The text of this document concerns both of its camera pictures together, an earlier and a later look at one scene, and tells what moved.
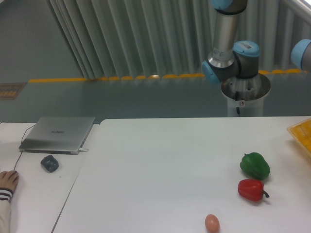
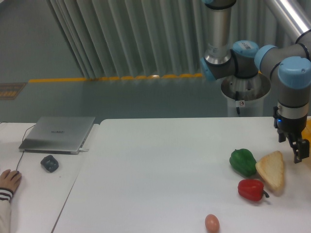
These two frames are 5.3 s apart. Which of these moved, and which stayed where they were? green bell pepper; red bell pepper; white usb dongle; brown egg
Moved: green bell pepper
Stayed: white usb dongle; red bell pepper; brown egg
